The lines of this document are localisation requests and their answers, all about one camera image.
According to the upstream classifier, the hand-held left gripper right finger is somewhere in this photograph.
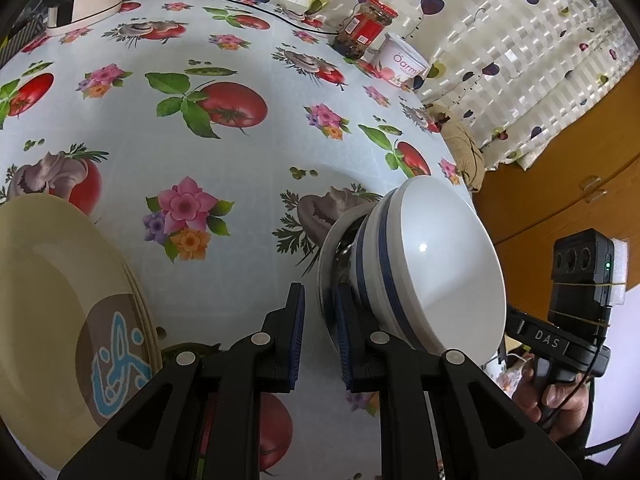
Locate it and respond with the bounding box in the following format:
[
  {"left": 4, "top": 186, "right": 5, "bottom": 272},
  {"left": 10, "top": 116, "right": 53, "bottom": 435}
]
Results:
[{"left": 334, "top": 284, "right": 571, "bottom": 480}]

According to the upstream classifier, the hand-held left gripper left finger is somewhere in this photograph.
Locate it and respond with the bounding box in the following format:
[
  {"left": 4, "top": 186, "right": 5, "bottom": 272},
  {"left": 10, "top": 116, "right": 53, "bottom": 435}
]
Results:
[{"left": 57, "top": 282, "right": 306, "bottom": 480}]

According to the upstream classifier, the stainless steel bowl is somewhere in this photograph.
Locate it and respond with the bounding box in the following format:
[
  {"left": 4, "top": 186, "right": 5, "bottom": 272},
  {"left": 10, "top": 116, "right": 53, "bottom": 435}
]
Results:
[{"left": 317, "top": 205, "right": 401, "bottom": 361}]

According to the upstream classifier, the white bowl with blue stripe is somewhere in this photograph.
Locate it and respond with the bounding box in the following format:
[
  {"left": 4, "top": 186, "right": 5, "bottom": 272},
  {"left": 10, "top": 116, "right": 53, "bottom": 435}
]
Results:
[
  {"left": 350, "top": 200, "right": 416, "bottom": 346},
  {"left": 375, "top": 175, "right": 506, "bottom": 367}
]

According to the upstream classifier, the beige plate with fish print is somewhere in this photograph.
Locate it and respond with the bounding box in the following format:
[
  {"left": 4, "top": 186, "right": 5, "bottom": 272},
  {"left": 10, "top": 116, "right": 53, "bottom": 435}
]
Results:
[
  {"left": 125, "top": 260, "right": 162, "bottom": 376},
  {"left": 100, "top": 230, "right": 157, "bottom": 386},
  {"left": 0, "top": 194, "right": 151, "bottom": 471}
]

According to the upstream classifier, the person's right forearm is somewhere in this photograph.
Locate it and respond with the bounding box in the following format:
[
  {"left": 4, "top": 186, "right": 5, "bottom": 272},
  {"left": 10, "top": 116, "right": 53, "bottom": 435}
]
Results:
[{"left": 547, "top": 400, "right": 601, "bottom": 466}]

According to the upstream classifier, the person's right hand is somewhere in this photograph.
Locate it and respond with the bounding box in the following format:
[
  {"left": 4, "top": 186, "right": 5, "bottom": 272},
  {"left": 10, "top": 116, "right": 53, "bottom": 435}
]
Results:
[{"left": 514, "top": 364, "right": 593, "bottom": 433}]

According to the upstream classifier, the wooden cabinet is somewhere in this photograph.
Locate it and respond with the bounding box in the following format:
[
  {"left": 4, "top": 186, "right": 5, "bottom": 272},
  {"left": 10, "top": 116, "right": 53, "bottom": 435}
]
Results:
[{"left": 472, "top": 105, "right": 640, "bottom": 301}]

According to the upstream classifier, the cream curtain with heart print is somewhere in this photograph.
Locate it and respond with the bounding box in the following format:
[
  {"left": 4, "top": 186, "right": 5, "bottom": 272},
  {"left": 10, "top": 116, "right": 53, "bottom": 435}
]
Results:
[{"left": 160, "top": 0, "right": 640, "bottom": 171}]

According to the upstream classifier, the white yogurt cup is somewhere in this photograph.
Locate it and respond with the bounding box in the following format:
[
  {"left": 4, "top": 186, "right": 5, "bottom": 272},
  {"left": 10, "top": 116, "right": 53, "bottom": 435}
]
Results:
[{"left": 370, "top": 32, "right": 431, "bottom": 88}]

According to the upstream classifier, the glass jar with red lid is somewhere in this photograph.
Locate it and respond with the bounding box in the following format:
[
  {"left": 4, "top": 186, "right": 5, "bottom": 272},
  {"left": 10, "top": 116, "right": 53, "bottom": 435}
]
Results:
[{"left": 332, "top": 0, "right": 399, "bottom": 58}]

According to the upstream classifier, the white kettle base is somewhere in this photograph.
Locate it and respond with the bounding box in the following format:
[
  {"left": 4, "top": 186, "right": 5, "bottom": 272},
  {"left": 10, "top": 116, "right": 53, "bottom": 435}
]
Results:
[{"left": 45, "top": 0, "right": 122, "bottom": 37}]

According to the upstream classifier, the striped black and white tray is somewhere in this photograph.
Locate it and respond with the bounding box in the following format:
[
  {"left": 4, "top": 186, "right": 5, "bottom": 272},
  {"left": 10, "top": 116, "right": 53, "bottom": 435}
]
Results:
[{"left": 0, "top": 7, "right": 51, "bottom": 61}]

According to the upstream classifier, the clear cabinet handle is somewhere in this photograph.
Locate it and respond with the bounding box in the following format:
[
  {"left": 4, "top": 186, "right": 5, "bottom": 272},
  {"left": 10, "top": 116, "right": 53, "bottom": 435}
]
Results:
[{"left": 579, "top": 176, "right": 610, "bottom": 204}]

